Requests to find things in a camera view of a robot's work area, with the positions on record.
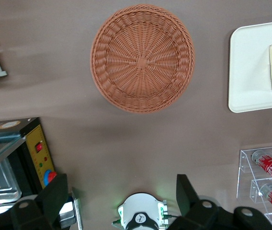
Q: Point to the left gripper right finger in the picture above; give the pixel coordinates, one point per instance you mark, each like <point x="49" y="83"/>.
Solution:
<point x="188" y="203"/>

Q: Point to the round brown wicker basket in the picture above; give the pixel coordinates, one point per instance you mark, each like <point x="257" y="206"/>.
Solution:
<point x="142" y="60"/>

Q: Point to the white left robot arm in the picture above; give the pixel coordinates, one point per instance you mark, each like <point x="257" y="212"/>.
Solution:
<point x="140" y="210"/>

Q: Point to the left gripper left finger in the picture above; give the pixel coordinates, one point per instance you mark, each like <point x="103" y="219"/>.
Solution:
<point x="52" y="198"/>

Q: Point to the cream rectangular plastic tray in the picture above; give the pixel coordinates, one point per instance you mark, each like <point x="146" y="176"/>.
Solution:
<point x="248" y="72"/>

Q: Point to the black food warmer cabinet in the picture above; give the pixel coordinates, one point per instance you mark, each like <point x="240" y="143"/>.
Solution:
<point x="35" y="143"/>

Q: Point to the clear acrylic bottle rack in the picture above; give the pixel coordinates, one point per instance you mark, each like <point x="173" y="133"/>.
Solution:
<point x="245" y="182"/>

